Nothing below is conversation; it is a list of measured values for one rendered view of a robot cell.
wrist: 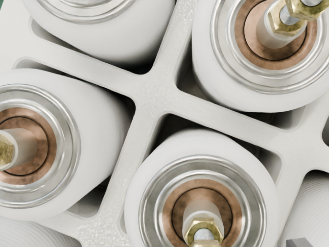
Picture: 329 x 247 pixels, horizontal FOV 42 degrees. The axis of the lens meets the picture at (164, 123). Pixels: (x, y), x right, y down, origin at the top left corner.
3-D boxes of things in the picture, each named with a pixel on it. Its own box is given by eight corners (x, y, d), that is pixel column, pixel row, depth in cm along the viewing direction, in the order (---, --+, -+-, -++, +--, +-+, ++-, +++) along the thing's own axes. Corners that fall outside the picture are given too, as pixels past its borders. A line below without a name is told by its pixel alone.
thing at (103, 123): (128, 185, 44) (84, 237, 26) (37, 169, 45) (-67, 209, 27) (143, 92, 44) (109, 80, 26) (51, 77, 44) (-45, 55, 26)
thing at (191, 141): (262, 154, 43) (314, 185, 25) (217, 237, 44) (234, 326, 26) (178, 109, 44) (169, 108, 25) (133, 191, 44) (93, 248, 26)
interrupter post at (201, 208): (228, 208, 26) (234, 223, 22) (209, 243, 26) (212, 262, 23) (193, 189, 26) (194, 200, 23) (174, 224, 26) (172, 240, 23)
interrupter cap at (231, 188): (288, 191, 25) (291, 194, 25) (227, 301, 26) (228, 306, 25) (176, 131, 26) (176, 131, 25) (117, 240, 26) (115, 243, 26)
